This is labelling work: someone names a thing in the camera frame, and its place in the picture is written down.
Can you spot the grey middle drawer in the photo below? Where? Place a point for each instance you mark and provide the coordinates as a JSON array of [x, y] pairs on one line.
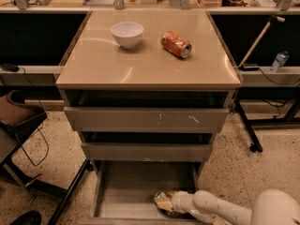
[[134, 146]]

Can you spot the grey top drawer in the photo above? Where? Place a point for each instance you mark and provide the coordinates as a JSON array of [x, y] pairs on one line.
[[157, 120]]

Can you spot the clear water bottle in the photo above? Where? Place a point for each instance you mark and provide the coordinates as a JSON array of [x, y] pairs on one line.
[[279, 61]]

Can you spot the grey bottom drawer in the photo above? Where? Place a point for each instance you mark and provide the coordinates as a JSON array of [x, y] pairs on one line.
[[125, 193]]

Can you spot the white ceramic bowl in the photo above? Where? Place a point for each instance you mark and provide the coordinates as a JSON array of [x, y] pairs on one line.
[[127, 34]]

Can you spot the grey drawer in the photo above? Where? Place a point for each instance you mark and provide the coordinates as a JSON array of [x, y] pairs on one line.
[[125, 193], [134, 146], [157, 120]]

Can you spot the grey drawer cabinet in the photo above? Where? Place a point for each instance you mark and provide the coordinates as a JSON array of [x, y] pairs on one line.
[[101, 73]]

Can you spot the black power adapter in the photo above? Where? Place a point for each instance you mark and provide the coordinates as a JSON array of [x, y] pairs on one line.
[[10, 67]]

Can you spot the black device on ledge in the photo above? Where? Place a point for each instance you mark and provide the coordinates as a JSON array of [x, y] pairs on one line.
[[249, 67]]

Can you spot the black table leg frame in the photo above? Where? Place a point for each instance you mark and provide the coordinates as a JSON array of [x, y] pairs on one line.
[[288, 120]]

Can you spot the brown office chair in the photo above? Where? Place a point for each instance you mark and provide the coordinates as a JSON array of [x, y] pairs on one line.
[[18, 121]]

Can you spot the black shoe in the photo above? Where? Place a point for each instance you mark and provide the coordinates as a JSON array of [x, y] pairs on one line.
[[28, 218]]

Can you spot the orange soda can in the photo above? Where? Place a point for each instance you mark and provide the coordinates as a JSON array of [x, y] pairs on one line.
[[176, 45]]

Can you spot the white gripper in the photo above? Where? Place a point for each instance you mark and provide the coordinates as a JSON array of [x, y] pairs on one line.
[[180, 201]]

